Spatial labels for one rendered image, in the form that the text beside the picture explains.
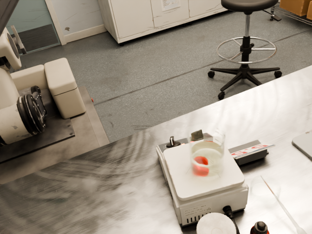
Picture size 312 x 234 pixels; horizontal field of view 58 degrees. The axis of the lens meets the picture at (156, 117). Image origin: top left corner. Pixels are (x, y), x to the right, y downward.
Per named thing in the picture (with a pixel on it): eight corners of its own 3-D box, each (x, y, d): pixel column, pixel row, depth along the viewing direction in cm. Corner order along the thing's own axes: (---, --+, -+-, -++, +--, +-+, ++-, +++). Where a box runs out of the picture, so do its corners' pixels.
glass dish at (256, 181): (264, 177, 58) (266, 170, 56) (286, 196, 54) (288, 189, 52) (243, 189, 56) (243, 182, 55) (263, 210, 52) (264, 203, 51)
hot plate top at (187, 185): (162, 152, 56) (161, 149, 56) (219, 137, 57) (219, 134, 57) (178, 203, 47) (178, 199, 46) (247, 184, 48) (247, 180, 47)
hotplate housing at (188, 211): (156, 153, 67) (151, 128, 62) (209, 139, 68) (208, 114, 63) (184, 241, 50) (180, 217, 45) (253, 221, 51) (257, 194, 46)
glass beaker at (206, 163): (182, 164, 52) (178, 130, 47) (211, 149, 54) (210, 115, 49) (204, 190, 47) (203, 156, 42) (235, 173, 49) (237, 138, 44)
